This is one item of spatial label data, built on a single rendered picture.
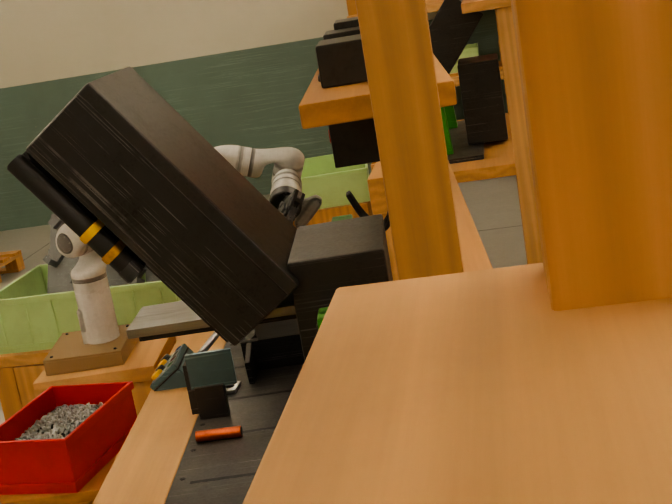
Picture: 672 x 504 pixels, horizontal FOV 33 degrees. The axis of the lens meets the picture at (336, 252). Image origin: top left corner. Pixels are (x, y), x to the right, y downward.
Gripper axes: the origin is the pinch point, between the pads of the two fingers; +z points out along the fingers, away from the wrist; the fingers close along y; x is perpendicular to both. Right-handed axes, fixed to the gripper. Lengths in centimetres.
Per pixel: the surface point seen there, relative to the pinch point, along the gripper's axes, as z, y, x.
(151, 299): -65, -71, -3
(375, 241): 30.7, 21.7, 7.7
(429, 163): 78, 55, -9
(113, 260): 38, -4, -32
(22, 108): -705, -354, -73
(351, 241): 27.9, 18.0, 4.9
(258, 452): 50, -19, 9
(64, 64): -709, -300, -61
